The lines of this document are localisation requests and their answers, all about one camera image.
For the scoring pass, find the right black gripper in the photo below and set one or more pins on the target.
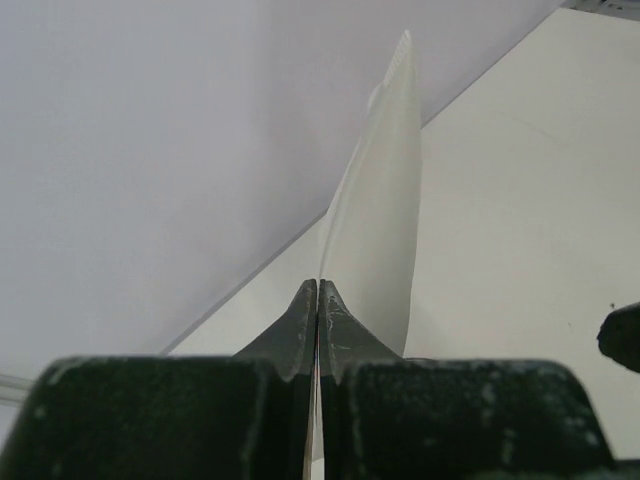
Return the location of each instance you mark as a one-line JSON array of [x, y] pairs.
[[619, 337]]

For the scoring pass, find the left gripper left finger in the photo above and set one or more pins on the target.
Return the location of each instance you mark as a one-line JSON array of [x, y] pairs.
[[244, 416]]

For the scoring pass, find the white paper coffee filter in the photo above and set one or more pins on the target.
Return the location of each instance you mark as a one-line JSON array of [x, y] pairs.
[[368, 238]]

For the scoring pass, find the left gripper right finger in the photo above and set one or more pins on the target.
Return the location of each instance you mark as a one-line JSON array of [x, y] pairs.
[[386, 417]]

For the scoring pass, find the left aluminium frame post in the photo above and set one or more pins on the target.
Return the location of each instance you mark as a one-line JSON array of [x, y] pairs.
[[14, 390]]

